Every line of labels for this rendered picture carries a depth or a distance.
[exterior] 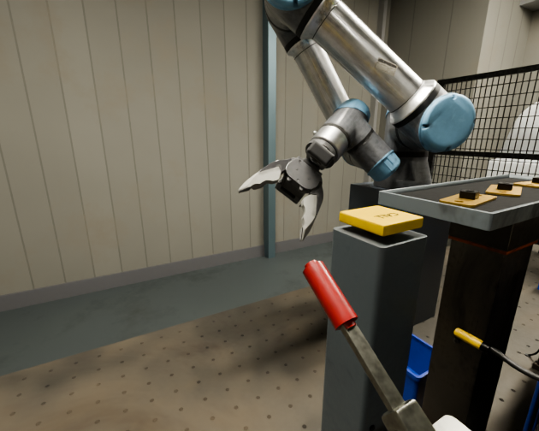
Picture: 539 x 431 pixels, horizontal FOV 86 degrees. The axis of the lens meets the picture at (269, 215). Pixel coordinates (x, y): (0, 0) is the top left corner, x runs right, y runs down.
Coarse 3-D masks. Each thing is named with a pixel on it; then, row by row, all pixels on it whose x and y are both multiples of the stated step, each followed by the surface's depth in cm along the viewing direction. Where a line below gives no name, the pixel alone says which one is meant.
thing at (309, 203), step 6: (306, 198) 56; (312, 198) 56; (306, 204) 55; (312, 204) 56; (306, 210) 55; (312, 210) 55; (306, 216) 55; (312, 216) 55; (306, 222) 54; (312, 222) 55; (306, 228) 54; (300, 234) 54; (306, 234) 54; (300, 240) 54
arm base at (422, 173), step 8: (400, 152) 76; (408, 152) 75; (416, 152) 75; (424, 152) 76; (400, 160) 76; (408, 160) 76; (416, 160) 76; (424, 160) 77; (400, 168) 76; (408, 168) 76; (416, 168) 76; (424, 168) 76; (392, 176) 77; (400, 176) 77; (408, 176) 76; (416, 176) 76; (424, 176) 76; (376, 184) 82; (384, 184) 79; (392, 184) 77; (400, 184) 76; (408, 184) 76; (416, 184) 76; (424, 184) 76
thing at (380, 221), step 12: (348, 216) 30; (360, 216) 29; (372, 216) 29; (384, 216) 29; (396, 216) 29; (408, 216) 29; (420, 216) 29; (372, 228) 28; (384, 228) 27; (396, 228) 28; (408, 228) 28
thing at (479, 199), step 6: (462, 192) 36; (468, 192) 36; (474, 192) 35; (444, 198) 36; (450, 198) 36; (456, 198) 36; (462, 198) 36; (468, 198) 36; (474, 198) 35; (480, 198) 36; (486, 198) 36; (492, 198) 36; (456, 204) 34; (462, 204) 33; (468, 204) 33; (474, 204) 33; (480, 204) 34
